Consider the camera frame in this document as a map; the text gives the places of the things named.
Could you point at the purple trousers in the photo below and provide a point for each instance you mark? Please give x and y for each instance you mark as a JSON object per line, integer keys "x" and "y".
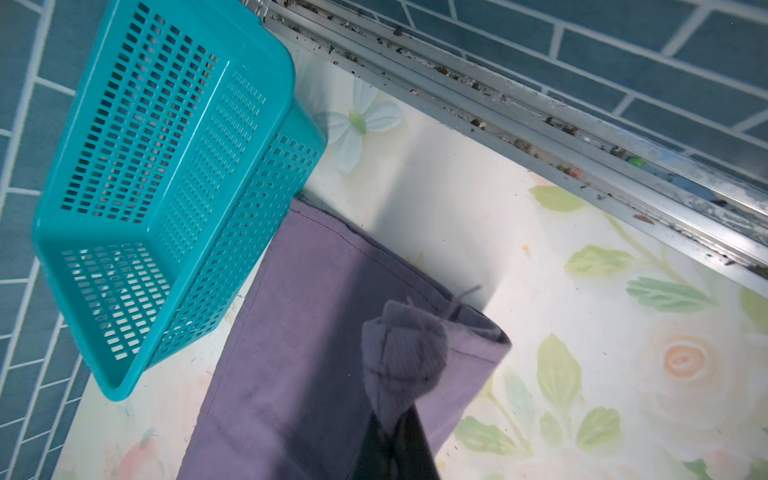
{"x": 335, "y": 328}

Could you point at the right side metal rail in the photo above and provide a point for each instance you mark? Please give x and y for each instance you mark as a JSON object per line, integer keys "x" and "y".
{"x": 697, "y": 209}

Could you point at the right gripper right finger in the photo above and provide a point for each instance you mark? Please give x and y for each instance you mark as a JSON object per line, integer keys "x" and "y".
{"x": 413, "y": 459}

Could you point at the teal plastic basket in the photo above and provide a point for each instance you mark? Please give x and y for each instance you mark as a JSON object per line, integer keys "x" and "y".
{"x": 182, "y": 154}

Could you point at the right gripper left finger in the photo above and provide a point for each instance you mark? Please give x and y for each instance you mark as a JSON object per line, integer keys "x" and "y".
{"x": 375, "y": 458}

